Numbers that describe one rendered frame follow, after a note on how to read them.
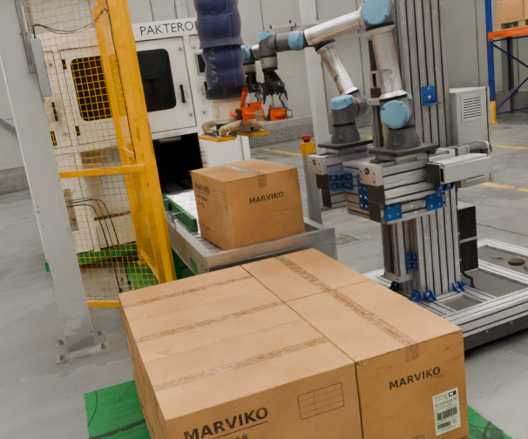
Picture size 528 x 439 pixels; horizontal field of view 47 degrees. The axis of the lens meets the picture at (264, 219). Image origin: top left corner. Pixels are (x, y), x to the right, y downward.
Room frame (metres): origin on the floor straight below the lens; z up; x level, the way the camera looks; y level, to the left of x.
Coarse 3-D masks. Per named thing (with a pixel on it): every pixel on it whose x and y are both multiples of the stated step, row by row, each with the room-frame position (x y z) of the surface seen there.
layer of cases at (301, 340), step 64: (320, 256) 2.78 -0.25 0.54; (128, 320) 2.30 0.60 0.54; (192, 320) 2.20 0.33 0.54; (256, 320) 2.12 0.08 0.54; (320, 320) 2.04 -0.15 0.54; (384, 320) 1.96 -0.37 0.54; (192, 384) 1.69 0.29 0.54; (256, 384) 1.63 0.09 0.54; (320, 384) 1.65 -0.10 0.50; (384, 384) 1.72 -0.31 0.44; (448, 384) 1.79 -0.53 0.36
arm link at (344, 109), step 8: (344, 96) 3.13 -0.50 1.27; (352, 96) 3.11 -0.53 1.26; (336, 104) 3.08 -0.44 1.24; (344, 104) 3.06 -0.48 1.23; (352, 104) 3.09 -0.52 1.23; (336, 112) 3.08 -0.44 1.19; (344, 112) 3.06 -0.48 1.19; (352, 112) 3.08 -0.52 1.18; (336, 120) 3.08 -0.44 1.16; (344, 120) 3.06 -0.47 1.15; (352, 120) 3.08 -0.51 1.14
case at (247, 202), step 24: (216, 168) 3.41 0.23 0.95; (240, 168) 3.28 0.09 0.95; (264, 168) 3.17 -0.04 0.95; (288, 168) 3.06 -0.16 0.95; (216, 192) 3.07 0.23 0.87; (240, 192) 2.94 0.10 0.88; (264, 192) 2.99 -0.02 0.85; (288, 192) 3.04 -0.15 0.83; (216, 216) 3.13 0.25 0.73; (240, 216) 2.94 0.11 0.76; (264, 216) 2.98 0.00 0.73; (288, 216) 3.03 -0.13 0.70; (216, 240) 3.20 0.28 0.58; (240, 240) 2.93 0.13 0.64; (264, 240) 2.98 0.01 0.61
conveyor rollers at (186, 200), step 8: (184, 192) 5.04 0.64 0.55; (192, 192) 4.97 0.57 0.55; (176, 200) 4.74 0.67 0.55; (184, 200) 4.67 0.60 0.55; (192, 200) 4.68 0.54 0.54; (184, 208) 4.39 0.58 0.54; (192, 208) 4.33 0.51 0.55; (184, 224) 3.85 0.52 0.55; (192, 232) 3.66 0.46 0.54; (200, 240) 3.41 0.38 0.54; (208, 248) 3.23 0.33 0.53; (216, 248) 3.17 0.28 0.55
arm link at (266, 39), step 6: (270, 30) 2.70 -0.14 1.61; (258, 36) 2.71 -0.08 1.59; (264, 36) 2.69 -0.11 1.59; (270, 36) 2.69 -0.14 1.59; (258, 42) 2.71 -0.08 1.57; (264, 42) 2.69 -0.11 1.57; (270, 42) 2.68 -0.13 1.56; (264, 48) 2.69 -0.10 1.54; (270, 48) 2.69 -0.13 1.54; (264, 54) 2.69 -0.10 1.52; (270, 54) 2.69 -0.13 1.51; (276, 54) 2.72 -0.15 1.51
